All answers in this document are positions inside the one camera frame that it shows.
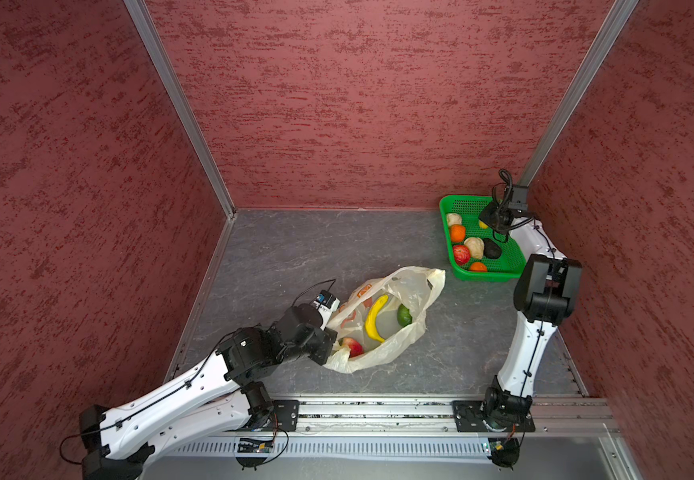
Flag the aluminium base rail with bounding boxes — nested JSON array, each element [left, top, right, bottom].
[[278, 395, 621, 437]]

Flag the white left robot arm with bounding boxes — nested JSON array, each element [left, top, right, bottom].
[[80, 293, 339, 479]]

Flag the controller board with wires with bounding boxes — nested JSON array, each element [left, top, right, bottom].
[[488, 425, 522, 470], [235, 414, 290, 470]]

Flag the black avocado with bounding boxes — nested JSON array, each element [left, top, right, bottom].
[[483, 238, 503, 260]]

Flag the aluminium corner post left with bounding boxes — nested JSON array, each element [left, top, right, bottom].
[[124, 0, 237, 221]]

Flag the red white apple in bag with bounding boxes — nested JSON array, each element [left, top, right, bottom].
[[340, 337, 364, 358]]

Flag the yellow banana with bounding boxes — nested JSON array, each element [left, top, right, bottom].
[[365, 294, 389, 343]]

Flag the orange fruit in basket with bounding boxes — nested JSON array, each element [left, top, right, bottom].
[[469, 262, 488, 272]]

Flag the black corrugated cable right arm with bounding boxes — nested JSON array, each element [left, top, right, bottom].
[[490, 168, 516, 244]]

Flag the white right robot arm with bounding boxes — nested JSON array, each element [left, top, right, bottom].
[[480, 181, 582, 432]]

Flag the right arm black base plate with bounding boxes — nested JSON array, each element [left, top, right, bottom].
[[452, 400, 536, 434]]

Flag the perforated cable duct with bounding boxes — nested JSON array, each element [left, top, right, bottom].
[[172, 436, 491, 463]]

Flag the beige round fruit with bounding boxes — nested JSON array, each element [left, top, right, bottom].
[[446, 213, 463, 227], [462, 237, 485, 261]]

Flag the aluminium corner post right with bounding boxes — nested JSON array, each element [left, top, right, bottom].
[[519, 0, 639, 187]]

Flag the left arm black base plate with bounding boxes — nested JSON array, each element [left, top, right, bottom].
[[250, 399, 301, 433]]

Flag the aluminium corner post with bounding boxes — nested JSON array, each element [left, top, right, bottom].
[[124, 0, 237, 221], [519, 0, 639, 187]]

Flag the translucent yellow plastic bag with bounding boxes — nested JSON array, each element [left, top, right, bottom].
[[325, 266, 446, 374]]

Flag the left controller board with wires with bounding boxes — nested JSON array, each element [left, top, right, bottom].
[[235, 414, 290, 470]]

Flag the round orange fruit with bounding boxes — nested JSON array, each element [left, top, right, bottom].
[[449, 224, 467, 244]]

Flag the right controller board with wires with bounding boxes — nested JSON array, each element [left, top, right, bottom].
[[488, 425, 522, 470]]

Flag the green plastic basket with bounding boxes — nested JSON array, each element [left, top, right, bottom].
[[439, 195, 526, 282]]

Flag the beige round fruit in basket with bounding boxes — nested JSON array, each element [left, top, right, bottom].
[[446, 213, 463, 227]]

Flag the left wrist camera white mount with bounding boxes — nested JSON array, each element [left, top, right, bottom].
[[312, 290, 341, 329]]

